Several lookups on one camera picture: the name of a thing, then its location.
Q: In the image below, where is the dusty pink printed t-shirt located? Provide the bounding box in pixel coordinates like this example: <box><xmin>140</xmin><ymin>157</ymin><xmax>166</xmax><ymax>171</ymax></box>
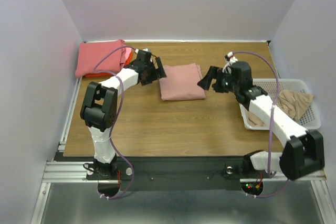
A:
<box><xmin>159</xmin><ymin>63</ymin><xmax>206</xmax><ymax>101</ymax></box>

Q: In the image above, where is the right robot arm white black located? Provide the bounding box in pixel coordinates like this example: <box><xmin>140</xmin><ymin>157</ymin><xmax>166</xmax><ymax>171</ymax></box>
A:
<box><xmin>198</xmin><ymin>61</ymin><xmax>325</xmax><ymax>180</ymax></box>

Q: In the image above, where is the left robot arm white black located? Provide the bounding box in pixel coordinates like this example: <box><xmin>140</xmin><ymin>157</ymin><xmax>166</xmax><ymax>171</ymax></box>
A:
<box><xmin>80</xmin><ymin>49</ymin><xmax>166</xmax><ymax>179</ymax></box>

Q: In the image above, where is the folded orange red t-shirt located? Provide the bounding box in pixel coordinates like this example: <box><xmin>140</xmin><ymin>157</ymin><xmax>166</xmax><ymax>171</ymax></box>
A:
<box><xmin>85</xmin><ymin>54</ymin><xmax>132</xmax><ymax>78</ymax></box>

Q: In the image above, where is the folded light pink t-shirt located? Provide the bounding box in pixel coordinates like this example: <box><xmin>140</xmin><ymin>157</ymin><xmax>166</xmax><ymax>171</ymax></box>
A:
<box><xmin>120</xmin><ymin>48</ymin><xmax>133</xmax><ymax>65</ymax></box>

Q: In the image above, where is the beige crumpled t-shirt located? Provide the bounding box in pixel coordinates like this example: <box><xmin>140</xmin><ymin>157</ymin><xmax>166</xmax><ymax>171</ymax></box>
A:
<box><xmin>240</xmin><ymin>90</ymin><xmax>321</xmax><ymax>130</ymax></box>

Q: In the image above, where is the folded coral pink t-shirt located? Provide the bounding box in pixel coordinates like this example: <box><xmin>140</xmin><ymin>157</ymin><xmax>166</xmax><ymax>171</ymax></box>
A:
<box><xmin>75</xmin><ymin>39</ymin><xmax>125</xmax><ymax>79</ymax></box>

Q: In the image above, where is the white plastic laundry basket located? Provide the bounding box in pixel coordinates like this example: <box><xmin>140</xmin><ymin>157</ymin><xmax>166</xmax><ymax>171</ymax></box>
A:
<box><xmin>239</xmin><ymin>79</ymin><xmax>321</xmax><ymax>130</ymax></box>

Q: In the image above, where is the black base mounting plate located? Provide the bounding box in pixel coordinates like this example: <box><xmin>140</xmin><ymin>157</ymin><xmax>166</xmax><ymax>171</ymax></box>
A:
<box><xmin>83</xmin><ymin>156</ymin><xmax>268</xmax><ymax>191</ymax></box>

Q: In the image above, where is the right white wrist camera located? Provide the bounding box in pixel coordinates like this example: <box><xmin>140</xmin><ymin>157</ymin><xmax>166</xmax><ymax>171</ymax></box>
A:
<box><xmin>222</xmin><ymin>51</ymin><xmax>238</xmax><ymax>73</ymax></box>

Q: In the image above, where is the aluminium frame rail left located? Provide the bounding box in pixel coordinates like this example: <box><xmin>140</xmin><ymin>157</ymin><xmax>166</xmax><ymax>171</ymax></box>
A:
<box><xmin>56</xmin><ymin>78</ymin><xmax>82</xmax><ymax>153</ymax></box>

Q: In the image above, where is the aluminium frame rail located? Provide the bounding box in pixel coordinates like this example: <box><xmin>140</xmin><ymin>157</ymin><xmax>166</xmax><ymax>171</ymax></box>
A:
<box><xmin>42</xmin><ymin>162</ymin><xmax>87</xmax><ymax>183</ymax></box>
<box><xmin>56</xmin><ymin>78</ymin><xmax>82</xmax><ymax>153</ymax></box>

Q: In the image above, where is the aluminium frame rail front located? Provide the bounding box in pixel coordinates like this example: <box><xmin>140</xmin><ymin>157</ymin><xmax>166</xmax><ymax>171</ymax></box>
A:
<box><xmin>42</xmin><ymin>162</ymin><xmax>87</xmax><ymax>183</ymax></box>

